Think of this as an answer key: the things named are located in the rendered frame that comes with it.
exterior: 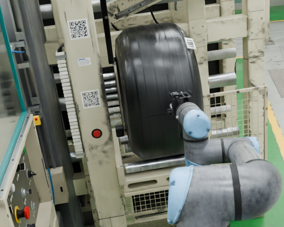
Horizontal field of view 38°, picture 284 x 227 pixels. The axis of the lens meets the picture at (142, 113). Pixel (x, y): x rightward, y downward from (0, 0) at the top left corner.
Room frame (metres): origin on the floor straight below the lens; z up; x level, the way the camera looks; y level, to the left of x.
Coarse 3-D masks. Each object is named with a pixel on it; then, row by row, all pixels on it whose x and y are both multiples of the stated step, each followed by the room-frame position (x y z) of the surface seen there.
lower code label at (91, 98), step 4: (80, 92) 1.58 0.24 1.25; (84, 92) 1.58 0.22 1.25; (88, 92) 1.58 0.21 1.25; (92, 92) 1.59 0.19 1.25; (96, 92) 1.59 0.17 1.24; (84, 96) 1.58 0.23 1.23; (88, 96) 1.58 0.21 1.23; (92, 96) 1.59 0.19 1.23; (96, 96) 1.59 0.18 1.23; (84, 100) 1.58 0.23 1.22; (88, 100) 1.58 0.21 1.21; (92, 100) 1.59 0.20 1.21; (96, 100) 1.59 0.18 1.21; (100, 100) 1.59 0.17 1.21; (84, 104) 1.58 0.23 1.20; (88, 104) 1.58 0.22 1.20; (92, 104) 1.59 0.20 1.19; (96, 104) 1.59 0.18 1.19; (100, 104) 1.59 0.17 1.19; (84, 108) 1.58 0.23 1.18
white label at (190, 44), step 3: (186, 39) 1.57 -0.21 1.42; (189, 39) 1.57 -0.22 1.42; (192, 39) 1.58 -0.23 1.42; (186, 42) 1.55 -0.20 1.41; (189, 42) 1.56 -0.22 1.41; (192, 42) 1.56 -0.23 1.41; (189, 45) 1.54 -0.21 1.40; (192, 45) 1.55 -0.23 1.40; (189, 48) 1.53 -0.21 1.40; (192, 48) 1.53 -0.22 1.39; (195, 48) 1.54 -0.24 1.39
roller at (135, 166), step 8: (144, 160) 1.55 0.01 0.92; (152, 160) 1.54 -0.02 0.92; (160, 160) 1.54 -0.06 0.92; (168, 160) 1.54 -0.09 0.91; (176, 160) 1.54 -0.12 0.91; (184, 160) 1.54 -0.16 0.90; (128, 168) 1.52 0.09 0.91; (136, 168) 1.52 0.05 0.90; (144, 168) 1.52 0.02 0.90; (152, 168) 1.53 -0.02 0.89
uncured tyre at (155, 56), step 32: (128, 32) 1.64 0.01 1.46; (160, 32) 1.60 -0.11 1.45; (128, 64) 1.49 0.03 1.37; (160, 64) 1.47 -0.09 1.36; (192, 64) 1.49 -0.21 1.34; (128, 96) 1.44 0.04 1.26; (160, 96) 1.41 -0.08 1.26; (192, 96) 1.42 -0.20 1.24; (128, 128) 1.48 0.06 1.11; (160, 128) 1.40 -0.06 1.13
